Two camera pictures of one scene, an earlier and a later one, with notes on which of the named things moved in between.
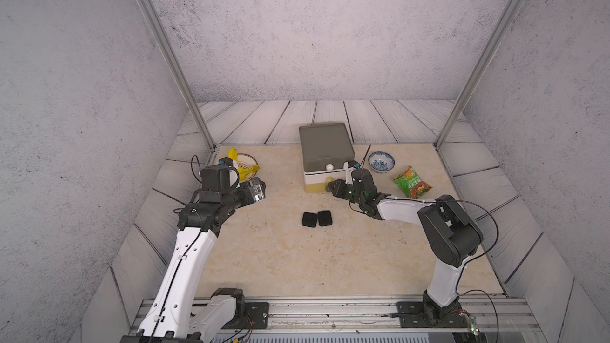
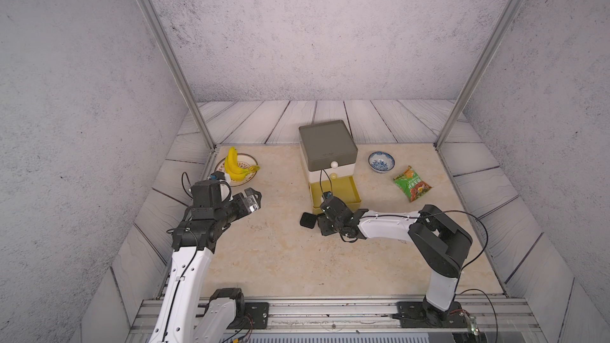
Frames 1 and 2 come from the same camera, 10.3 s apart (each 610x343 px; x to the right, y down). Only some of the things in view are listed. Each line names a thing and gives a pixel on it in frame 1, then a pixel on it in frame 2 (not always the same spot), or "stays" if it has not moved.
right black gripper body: (350, 195) → (338, 228)
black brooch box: (309, 219) stays
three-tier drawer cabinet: (325, 148) stays
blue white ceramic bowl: (381, 162) stays
